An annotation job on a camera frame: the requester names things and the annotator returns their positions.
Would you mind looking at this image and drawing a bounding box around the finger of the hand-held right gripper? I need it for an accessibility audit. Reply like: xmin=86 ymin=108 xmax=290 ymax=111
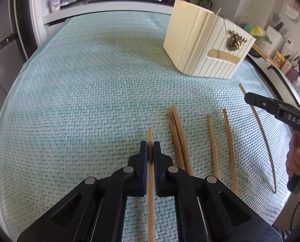
xmin=244 ymin=92 xmax=281 ymax=115

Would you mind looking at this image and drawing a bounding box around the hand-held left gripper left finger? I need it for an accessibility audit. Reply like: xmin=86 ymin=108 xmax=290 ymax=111
xmin=17 ymin=141 xmax=148 ymax=242

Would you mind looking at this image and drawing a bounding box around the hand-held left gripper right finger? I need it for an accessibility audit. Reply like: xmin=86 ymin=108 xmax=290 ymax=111
xmin=153 ymin=141 xmax=282 ymax=242

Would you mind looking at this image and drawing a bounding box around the row of wooden chopsticks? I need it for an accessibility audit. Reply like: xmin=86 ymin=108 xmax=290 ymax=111
xmin=168 ymin=83 xmax=277 ymax=194

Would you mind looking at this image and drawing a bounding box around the cream ribbed utensil holder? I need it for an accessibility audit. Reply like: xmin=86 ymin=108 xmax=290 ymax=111
xmin=163 ymin=0 xmax=256 ymax=79

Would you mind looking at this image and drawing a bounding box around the person's right hand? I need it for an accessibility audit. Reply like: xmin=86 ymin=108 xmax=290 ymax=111
xmin=286 ymin=133 xmax=300 ymax=177

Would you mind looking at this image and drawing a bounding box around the wooden cutting board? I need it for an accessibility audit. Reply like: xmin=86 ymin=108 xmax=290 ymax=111
xmin=252 ymin=43 xmax=274 ymax=66

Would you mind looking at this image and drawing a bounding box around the white knife block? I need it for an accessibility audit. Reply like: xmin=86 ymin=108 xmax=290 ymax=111
xmin=264 ymin=25 xmax=284 ymax=52

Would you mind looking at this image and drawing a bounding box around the yellow green cloth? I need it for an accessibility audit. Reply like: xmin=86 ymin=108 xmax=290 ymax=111
xmin=243 ymin=23 xmax=265 ymax=39

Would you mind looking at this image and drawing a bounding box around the light blue woven mat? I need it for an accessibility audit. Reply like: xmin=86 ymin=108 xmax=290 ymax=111
xmin=0 ymin=11 xmax=295 ymax=242

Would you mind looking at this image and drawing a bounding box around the grey refrigerator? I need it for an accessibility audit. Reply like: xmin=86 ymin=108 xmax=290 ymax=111
xmin=0 ymin=0 xmax=27 ymax=111

